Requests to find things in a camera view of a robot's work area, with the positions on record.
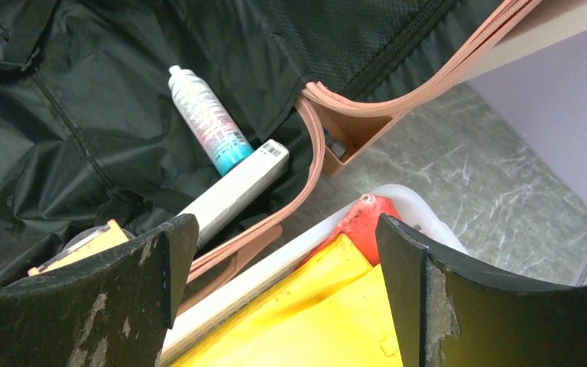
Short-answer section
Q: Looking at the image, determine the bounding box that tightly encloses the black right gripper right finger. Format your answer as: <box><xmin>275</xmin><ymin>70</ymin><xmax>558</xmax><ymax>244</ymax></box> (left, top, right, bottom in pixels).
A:
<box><xmin>376</xmin><ymin>215</ymin><xmax>587</xmax><ymax>366</ymax></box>

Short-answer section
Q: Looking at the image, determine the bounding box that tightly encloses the white plastic mesh basket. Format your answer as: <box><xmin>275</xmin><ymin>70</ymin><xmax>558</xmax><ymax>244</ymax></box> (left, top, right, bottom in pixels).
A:
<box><xmin>160</xmin><ymin>184</ymin><xmax>469</xmax><ymax>367</ymax></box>

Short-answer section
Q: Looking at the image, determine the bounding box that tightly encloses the red garment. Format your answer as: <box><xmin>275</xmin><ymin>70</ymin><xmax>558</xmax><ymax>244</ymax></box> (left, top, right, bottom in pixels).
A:
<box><xmin>311</xmin><ymin>194</ymin><xmax>401</xmax><ymax>265</ymax></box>

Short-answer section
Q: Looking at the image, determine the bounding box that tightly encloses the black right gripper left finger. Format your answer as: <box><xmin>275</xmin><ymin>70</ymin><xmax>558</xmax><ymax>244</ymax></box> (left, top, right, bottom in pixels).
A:
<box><xmin>0</xmin><ymin>214</ymin><xmax>199</xmax><ymax>366</ymax></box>

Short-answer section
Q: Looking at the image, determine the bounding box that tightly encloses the small brown cardboard box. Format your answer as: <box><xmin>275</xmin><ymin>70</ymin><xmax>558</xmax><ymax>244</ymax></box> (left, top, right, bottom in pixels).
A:
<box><xmin>28</xmin><ymin>219</ymin><xmax>135</xmax><ymax>276</ymax></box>

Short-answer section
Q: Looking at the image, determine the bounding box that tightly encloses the yellow garment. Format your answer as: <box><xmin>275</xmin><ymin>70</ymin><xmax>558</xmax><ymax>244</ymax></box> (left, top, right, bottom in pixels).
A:
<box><xmin>174</xmin><ymin>235</ymin><xmax>402</xmax><ymax>367</ymax></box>

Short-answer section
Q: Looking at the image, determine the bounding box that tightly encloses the white flat book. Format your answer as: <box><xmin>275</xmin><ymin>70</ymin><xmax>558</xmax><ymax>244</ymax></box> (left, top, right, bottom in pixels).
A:
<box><xmin>180</xmin><ymin>139</ymin><xmax>290</xmax><ymax>250</ymax></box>

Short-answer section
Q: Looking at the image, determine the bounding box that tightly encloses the pink hard-shell suitcase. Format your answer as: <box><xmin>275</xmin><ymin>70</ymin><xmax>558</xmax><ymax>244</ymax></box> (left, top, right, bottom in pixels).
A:
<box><xmin>0</xmin><ymin>0</ymin><xmax>587</xmax><ymax>315</ymax></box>

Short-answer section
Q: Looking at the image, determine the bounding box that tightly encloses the white bottle teal cap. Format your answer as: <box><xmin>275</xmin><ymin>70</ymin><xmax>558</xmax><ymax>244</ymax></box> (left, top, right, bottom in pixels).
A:
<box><xmin>168</xmin><ymin>65</ymin><xmax>254</xmax><ymax>176</ymax></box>

